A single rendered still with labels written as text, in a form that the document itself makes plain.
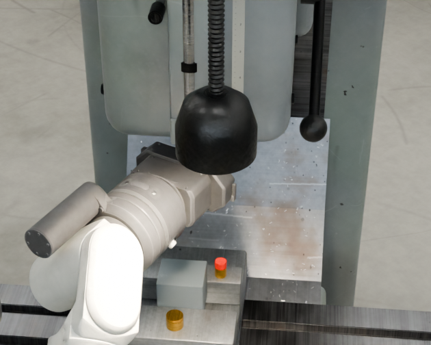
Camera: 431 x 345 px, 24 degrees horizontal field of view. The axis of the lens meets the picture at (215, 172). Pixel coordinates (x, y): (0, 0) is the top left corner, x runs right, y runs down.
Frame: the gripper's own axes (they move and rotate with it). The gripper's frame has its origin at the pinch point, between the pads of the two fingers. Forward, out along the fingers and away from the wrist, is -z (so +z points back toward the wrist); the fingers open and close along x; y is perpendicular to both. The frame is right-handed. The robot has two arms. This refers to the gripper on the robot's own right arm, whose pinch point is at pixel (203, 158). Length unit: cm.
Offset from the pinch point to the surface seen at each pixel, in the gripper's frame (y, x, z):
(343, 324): 32.6, -14.0, -15.1
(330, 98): 12.9, 1.3, -40.3
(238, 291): 23.1, -2.8, -4.3
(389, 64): 121, 62, -244
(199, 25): -24.0, -6.3, 11.3
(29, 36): 122, 197, -191
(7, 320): 32.9, 27.7, 8.4
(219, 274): 21.0, -0.2, -3.9
